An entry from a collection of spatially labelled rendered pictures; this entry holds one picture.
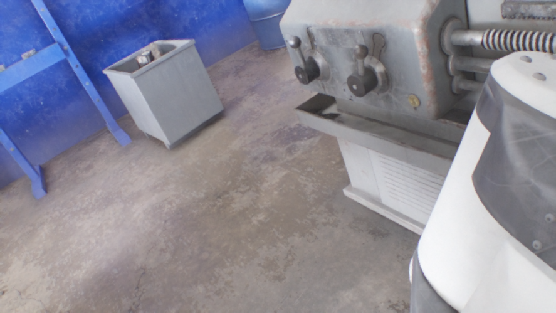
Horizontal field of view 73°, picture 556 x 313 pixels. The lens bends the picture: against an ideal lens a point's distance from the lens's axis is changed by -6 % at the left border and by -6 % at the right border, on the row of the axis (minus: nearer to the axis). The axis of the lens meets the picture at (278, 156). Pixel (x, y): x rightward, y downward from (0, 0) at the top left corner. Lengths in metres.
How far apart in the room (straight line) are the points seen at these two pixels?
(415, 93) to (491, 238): 0.77
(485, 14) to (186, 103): 2.02
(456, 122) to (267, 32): 2.85
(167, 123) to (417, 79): 1.93
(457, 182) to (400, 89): 0.78
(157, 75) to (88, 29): 1.40
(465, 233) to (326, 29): 0.90
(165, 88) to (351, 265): 1.66
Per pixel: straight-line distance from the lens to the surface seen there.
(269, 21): 3.71
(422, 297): 0.21
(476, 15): 0.98
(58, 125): 3.88
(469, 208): 0.19
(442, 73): 0.93
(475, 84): 0.95
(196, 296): 1.58
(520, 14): 0.91
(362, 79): 0.95
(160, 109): 2.57
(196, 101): 2.67
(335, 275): 1.40
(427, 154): 1.02
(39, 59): 3.28
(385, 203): 1.51
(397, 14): 0.91
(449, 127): 1.11
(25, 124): 3.87
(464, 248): 0.19
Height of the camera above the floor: 1.05
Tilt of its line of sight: 30 degrees down
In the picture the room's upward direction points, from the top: 23 degrees counter-clockwise
